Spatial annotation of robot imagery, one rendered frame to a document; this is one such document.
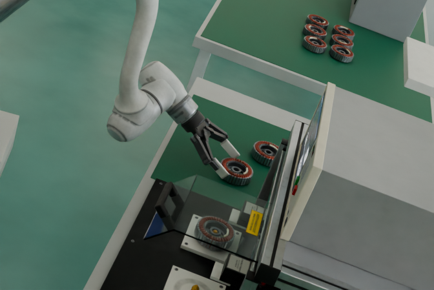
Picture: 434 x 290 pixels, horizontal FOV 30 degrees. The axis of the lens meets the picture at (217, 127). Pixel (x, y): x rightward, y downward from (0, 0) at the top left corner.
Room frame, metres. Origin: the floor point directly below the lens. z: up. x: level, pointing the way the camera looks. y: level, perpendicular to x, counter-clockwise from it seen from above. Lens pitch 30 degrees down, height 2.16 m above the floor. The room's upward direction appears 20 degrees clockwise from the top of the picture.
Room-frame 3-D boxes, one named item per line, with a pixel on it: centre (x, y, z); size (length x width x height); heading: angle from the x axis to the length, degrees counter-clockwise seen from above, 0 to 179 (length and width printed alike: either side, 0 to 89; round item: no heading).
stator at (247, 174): (2.23, -0.11, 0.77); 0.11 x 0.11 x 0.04
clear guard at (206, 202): (1.56, -0.10, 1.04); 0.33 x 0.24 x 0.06; 89
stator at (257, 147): (2.41, -0.20, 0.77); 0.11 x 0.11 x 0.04
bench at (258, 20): (4.08, -0.35, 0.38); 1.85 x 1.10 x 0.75; 179
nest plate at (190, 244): (1.83, -0.10, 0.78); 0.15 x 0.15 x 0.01; 89
